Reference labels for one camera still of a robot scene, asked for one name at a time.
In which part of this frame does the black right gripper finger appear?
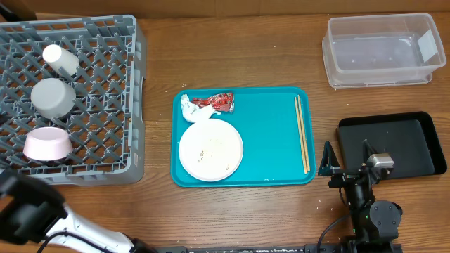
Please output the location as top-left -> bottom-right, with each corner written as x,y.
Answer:
318,141 -> 340,176
362,139 -> 377,164

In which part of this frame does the pink white bowl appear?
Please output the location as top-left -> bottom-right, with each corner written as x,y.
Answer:
23,127 -> 73,161

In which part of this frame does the white cup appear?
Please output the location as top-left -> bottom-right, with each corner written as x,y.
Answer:
42,44 -> 79,76

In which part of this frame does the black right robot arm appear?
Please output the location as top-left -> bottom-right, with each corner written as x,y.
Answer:
316,140 -> 403,253

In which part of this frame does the grey dishwasher rack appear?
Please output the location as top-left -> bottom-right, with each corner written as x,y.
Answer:
1,15 -> 147,186

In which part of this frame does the right wooden chopstick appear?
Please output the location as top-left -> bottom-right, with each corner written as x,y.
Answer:
297,95 -> 311,172

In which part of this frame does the wooden chopstick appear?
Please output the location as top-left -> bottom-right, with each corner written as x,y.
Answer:
297,95 -> 311,172
295,96 -> 308,175

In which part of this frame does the black plastic tray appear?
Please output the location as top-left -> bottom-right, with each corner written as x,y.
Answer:
337,112 -> 447,179

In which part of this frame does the left wooden chopstick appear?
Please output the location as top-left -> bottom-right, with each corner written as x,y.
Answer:
295,96 -> 308,175

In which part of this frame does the teal serving tray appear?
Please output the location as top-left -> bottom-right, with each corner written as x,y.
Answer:
170,86 -> 316,188

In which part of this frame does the clear plastic bin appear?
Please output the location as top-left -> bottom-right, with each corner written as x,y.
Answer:
322,13 -> 446,89

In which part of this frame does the white round plate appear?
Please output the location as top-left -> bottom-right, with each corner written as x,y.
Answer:
178,119 -> 244,182

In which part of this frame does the red snack wrapper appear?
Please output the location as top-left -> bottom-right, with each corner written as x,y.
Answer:
191,92 -> 235,112

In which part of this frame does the crumpled white tissue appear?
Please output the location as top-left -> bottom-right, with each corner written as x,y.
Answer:
180,94 -> 221,123

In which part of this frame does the white bowl in rack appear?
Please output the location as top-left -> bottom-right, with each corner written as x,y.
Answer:
30,78 -> 76,119

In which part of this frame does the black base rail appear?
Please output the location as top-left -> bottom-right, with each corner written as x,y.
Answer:
154,244 -> 401,253

